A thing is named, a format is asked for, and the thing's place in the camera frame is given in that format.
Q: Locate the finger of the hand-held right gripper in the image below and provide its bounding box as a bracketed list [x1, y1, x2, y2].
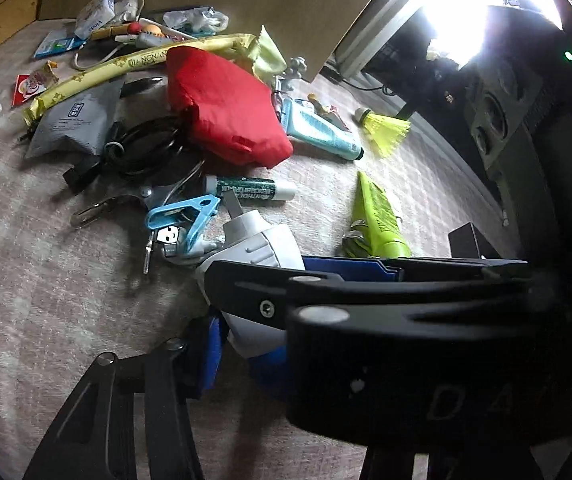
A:
[302, 254, 534, 285]
[205, 257, 566, 342]

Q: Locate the lime green tube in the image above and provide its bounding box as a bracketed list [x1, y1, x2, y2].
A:
[338, 171, 412, 259]

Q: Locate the white tissue pack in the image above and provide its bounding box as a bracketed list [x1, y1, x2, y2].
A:
[73, 0, 117, 40]

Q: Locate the black storage tray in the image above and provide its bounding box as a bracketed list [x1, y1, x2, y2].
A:
[448, 222, 502, 259]

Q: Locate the green white lip balm stick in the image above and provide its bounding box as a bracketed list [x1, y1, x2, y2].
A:
[204, 175, 297, 205]

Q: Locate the yellow-green wiping cloth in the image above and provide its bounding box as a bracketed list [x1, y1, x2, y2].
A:
[238, 25, 287, 82]

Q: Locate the blue clothes peg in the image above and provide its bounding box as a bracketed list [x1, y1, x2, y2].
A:
[146, 195, 222, 256]

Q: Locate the white crumpled plastic packet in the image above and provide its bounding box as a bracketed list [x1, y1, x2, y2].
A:
[113, 0, 149, 26]

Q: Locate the blue white flat packet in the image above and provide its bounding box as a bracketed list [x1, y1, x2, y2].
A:
[33, 30, 77, 59]

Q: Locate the red cloth bag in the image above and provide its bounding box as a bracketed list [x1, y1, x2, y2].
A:
[166, 46, 295, 167]

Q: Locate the grey molecule toy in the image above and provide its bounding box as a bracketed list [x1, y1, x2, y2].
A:
[285, 56, 310, 81]

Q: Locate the grey foil pouch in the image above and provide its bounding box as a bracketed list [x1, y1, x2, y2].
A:
[25, 80, 126, 159]

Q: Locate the white usb cable plug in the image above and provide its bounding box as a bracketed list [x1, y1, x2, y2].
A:
[143, 225, 187, 274]

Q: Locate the clear plastic bag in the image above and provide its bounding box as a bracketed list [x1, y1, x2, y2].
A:
[163, 6, 229, 34]

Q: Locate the light blue tube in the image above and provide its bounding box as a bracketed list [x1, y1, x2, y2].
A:
[281, 97, 365, 161]

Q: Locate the yellow shuttlecock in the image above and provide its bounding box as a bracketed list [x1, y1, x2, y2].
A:
[356, 107, 412, 159]

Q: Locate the window frame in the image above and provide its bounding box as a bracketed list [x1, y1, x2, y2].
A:
[333, 0, 566, 81]

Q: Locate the long yellow printed packet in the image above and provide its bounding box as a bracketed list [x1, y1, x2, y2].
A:
[22, 34, 259, 127]

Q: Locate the metal nail clipper tool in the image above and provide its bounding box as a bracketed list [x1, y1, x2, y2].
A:
[71, 160, 207, 229]

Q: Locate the white plastic gadget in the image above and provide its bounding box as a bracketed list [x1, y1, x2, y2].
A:
[195, 209, 307, 358]

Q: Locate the thin white cable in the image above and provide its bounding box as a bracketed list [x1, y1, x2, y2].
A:
[71, 42, 128, 71]

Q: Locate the red white snack packet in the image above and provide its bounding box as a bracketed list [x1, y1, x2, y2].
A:
[12, 60, 60, 109]

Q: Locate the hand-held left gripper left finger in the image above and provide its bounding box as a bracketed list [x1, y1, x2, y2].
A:
[23, 316, 227, 480]

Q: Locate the black coiled cable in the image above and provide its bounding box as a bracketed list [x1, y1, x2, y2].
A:
[63, 115, 193, 194]

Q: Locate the orange ball toy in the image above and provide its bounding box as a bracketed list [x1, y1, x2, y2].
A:
[91, 19, 207, 49]

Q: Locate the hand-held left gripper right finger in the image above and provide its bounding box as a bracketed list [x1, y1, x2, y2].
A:
[248, 342, 466, 480]

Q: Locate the pale checked desktop cloth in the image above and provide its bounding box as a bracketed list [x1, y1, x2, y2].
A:
[0, 17, 516, 480]

